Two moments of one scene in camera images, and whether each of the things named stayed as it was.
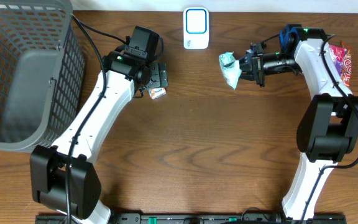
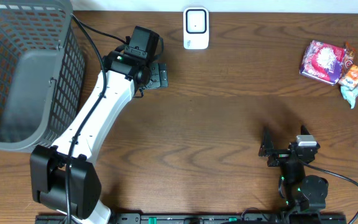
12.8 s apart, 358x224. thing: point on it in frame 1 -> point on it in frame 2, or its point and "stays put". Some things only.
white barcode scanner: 196,28 stays put
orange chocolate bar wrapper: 346,72 stays put
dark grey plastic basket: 32,73 stays put
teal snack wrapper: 230,68 -> 350,95
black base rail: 201,218 stays put
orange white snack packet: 156,93 -> 352,77
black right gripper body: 258,64 -> 283,155
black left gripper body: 159,75 stays put
